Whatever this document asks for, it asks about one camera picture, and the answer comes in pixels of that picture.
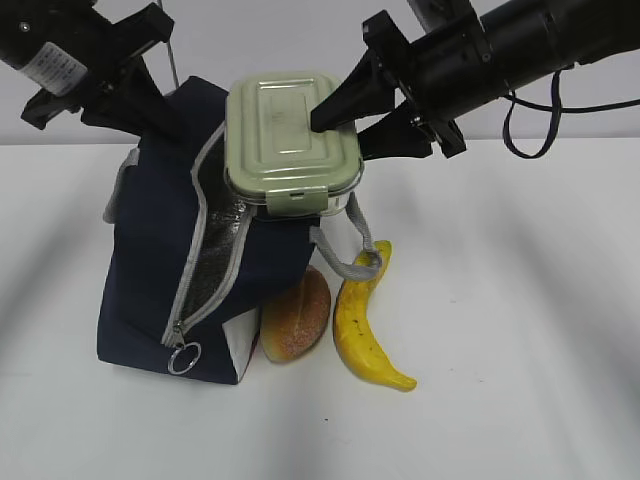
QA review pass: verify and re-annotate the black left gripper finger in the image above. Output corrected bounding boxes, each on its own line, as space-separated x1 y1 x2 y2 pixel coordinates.
81 56 187 142

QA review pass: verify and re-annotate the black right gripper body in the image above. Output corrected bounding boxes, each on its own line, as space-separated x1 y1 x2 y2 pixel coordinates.
362 1 492 158

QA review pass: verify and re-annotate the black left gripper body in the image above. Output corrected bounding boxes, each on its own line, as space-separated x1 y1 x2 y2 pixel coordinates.
1 1 174 129

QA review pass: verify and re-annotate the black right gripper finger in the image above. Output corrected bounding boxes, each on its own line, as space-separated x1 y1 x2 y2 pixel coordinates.
311 49 396 133
358 101 432 161

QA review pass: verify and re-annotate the green lidded glass container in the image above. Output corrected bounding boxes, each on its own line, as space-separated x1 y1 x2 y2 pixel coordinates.
225 71 363 218

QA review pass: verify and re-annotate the navy and white lunch bag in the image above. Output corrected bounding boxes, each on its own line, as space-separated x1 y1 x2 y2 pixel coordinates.
97 77 382 385

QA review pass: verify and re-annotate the yellow banana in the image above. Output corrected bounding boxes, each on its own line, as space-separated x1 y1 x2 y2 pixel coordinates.
332 240 417 392

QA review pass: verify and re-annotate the brown bread roll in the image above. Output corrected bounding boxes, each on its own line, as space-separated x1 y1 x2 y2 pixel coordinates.
260 266 331 363

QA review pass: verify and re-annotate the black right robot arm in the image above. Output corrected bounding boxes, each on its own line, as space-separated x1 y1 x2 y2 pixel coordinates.
311 0 639 160

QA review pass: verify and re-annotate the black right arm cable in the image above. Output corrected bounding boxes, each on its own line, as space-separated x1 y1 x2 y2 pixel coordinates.
502 67 640 160

